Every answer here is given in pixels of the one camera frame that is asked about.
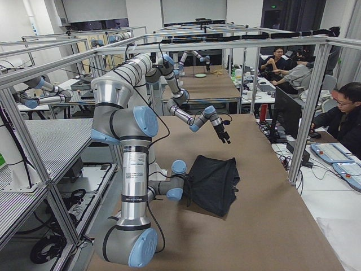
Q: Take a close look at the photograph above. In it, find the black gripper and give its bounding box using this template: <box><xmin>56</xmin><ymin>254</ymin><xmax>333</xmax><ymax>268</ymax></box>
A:
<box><xmin>214</xmin><ymin>124</ymin><xmax>231</xmax><ymax>144</ymax></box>

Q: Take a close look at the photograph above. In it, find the black graphic t-shirt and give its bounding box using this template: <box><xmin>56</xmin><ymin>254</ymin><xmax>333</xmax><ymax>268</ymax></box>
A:
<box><xmin>183</xmin><ymin>155</ymin><xmax>240</xmax><ymax>217</ymax></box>

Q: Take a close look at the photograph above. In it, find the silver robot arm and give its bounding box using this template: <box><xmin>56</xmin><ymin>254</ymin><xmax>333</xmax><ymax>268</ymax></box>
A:
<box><xmin>132</xmin><ymin>54</ymin><xmax>231</xmax><ymax>144</ymax></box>
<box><xmin>91</xmin><ymin>75</ymin><xmax>186</xmax><ymax>268</ymax></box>

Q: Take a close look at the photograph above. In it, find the black Huawei monitor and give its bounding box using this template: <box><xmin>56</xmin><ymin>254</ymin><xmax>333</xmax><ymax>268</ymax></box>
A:
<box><xmin>268</xmin><ymin>88</ymin><xmax>302</xmax><ymax>143</ymax></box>

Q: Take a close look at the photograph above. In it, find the person in black shirt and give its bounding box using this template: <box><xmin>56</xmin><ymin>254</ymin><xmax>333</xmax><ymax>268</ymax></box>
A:
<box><xmin>258</xmin><ymin>47</ymin><xmax>287</xmax><ymax>72</ymax></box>

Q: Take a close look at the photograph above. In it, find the person in grey hoodie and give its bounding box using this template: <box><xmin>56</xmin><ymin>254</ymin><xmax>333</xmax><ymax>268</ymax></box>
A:
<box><xmin>271</xmin><ymin>62</ymin><xmax>314</xmax><ymax>95</ymax></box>

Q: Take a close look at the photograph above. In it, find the teach pendant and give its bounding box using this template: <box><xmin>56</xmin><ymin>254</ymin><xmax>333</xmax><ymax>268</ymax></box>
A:
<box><xmin>332</xmin><ymin>163</ymin><xmax>361</xmax><ymax>192</ymax></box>
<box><xmin>310</xmin><ymin>143</ymin><xmax>354</xmax><ymax>164</ymax></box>

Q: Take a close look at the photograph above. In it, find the person in dark jacket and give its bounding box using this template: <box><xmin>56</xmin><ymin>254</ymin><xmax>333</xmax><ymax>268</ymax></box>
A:
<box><xmin>311</xmin><ymin>82</ymin><xmax>360</xmax><ymax>158</ymax></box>

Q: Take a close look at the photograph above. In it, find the white paper sheet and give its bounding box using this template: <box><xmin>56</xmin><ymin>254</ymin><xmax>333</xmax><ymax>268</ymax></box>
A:
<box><xmin>316</xmin><ymin>217</ymin><xmax>360</xmax><ymax>270</ymax></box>

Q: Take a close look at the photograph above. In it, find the aluminium equipment rack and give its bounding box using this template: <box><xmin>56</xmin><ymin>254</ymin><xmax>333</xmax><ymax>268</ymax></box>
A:
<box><xmin>0</xmin><ymin>117</ymin><xmax>119</xmax><ymax>271</ymax></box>

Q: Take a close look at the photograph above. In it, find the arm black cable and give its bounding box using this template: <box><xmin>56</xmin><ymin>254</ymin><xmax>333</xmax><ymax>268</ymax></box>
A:
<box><xmin>107</xmin><ymin>64</ymin><xmax>198</xmax><ymax>255</ymax></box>

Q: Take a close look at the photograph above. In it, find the aluminium frame post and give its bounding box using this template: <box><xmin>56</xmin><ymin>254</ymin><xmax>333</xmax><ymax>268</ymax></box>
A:
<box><xmin>288</xmin><ymin>43</ymin><xmax>332</xmax><ymax>186</ymax></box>

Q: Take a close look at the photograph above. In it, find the overhead aluminium frame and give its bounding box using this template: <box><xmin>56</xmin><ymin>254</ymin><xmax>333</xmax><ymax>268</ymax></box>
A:
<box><xmin>1</xmin><ymin>27</ymin><xmax>360</xmax><ymax>91</ymax></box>

